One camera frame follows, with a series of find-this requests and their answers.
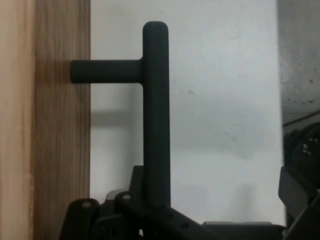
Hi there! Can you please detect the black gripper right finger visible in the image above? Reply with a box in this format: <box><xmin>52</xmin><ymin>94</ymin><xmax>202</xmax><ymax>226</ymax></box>
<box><xmin>278</xmin><ymin>166</ymin><xmax>320</xmax><ymax>240</ymax></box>

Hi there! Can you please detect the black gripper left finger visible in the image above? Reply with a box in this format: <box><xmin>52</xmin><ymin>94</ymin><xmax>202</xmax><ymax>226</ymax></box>
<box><xmin>59</xmin><ymin>164</ymin><xmax>222</xmax><ymax>240</ymax></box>

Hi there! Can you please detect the black bar drawer handle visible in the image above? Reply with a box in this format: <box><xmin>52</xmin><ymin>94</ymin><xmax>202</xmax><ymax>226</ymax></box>
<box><xmin>70</xmin><ymin>20</ymin><xmax>172</xmax><ymax>208</ymax></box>

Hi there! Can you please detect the wooden drawer front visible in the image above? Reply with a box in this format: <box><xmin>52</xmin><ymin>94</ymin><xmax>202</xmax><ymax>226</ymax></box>
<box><xmin>0</xmin><ymin>0</ymin><xmax>92</xmax><ymax>240</ymax></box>

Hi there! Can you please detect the black machine base with screws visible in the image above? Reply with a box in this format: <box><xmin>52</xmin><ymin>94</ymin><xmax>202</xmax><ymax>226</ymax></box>
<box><xmin>282</xmin><ymin>122</ymin><xmax>320</xmax><ymax>191</ymax></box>

